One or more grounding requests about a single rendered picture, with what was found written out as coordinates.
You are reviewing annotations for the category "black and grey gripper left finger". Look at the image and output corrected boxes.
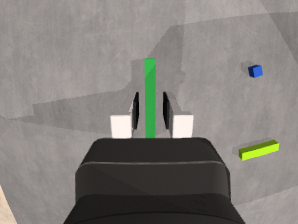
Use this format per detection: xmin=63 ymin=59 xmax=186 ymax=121
xmin=110 ymin=92 xmax=139 ymax=138

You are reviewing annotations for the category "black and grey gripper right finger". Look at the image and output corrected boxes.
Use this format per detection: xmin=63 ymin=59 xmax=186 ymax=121
xmin=163 ymin=92 xmax=193 ymax=138

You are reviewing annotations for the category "small blue cube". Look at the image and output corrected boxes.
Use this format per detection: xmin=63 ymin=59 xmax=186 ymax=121
xmin=248 ymin=65 xmax=263 ymax=78

